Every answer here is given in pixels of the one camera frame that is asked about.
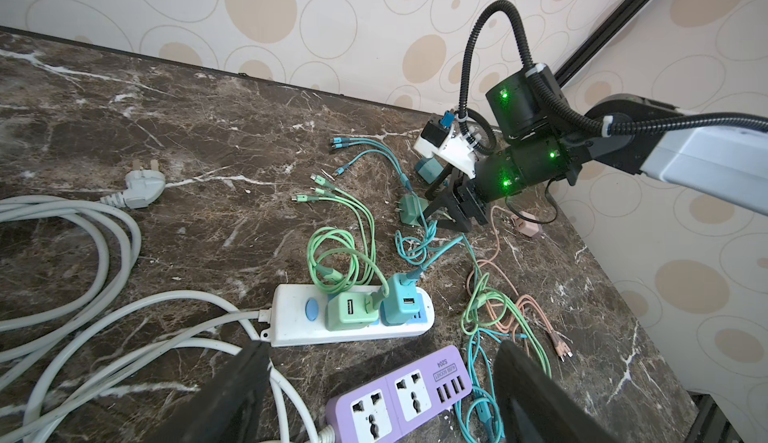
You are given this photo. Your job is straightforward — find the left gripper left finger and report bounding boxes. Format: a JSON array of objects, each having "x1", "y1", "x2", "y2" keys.
[{"x1": 145, "y1": 342, "x2": 270, "y2": 443}]

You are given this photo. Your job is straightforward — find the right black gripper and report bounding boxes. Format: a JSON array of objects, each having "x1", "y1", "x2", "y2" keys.
[{"x1": 425, "y1": 140, "x2": 581, "y2": 232}]

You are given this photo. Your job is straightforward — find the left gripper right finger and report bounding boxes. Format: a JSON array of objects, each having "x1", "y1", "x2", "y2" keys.
[{"x1": 493, "y1": 341, "x2": 615, "y2": 443}]

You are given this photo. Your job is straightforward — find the darker green charger plug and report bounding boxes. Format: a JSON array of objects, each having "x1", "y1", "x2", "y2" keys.
[{"x1": 398, "y1": 193, "x2": 429, "y2": 226}]

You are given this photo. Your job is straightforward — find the pink charger cable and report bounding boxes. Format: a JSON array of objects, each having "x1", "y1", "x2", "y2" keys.
[{"x1": 465, "y1": 205, "x2": 575, "y2": 363}]

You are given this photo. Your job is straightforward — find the pink charger plug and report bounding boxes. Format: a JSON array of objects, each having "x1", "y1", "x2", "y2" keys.
[{"x1": 512, "y1": 216, "x2": 542, "y2": 238}]

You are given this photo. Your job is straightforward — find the teal charger plug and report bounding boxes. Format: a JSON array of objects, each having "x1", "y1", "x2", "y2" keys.
[
  {"x1": 414, "y1": 158, "x2": 444, "y2": 184},
  {"x1": 381, "y1": 273, "x2": 420, "y2": 326}
]

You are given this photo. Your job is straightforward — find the white blue power strip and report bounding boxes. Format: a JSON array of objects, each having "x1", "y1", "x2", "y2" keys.
[{"x1": 259, "y1": 284, "x2": 435, "y2": 348}]

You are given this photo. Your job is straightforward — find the light green charger cable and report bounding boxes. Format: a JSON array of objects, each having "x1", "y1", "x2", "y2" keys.
[{"x1": 291, "y1": 172, "x2": 391, "y2": 312}]

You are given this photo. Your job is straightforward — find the light green charger plug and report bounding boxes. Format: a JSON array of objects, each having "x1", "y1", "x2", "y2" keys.
[{"x1": 325, "y1": 291, "x2": 379, "y2": 331}]

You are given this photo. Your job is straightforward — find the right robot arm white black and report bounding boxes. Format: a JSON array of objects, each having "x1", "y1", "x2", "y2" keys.
[{"x1": 416, "y1": 0, "x2": 767, "y2": 233}]

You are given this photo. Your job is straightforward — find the purple power strip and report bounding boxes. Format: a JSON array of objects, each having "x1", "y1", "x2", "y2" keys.
[{"x1": 326, "y1": 345, "x2": 472, "y2": 442}]

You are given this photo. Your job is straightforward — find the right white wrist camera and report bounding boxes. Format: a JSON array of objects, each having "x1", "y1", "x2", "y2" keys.
[{"x1": 414, "y1": 111, "x2": 478, "y2": 179}]

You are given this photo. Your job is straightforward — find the tangled green teal cables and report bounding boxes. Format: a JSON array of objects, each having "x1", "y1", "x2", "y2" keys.
[{"x1": 329, "y1": 135, "x2": 553, "y2": 443}]

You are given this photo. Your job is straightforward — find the white power strip cable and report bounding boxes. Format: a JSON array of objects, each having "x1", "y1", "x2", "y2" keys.
[{"x1": 0, "y1": 159, "x2": 337, "y2": 443}]

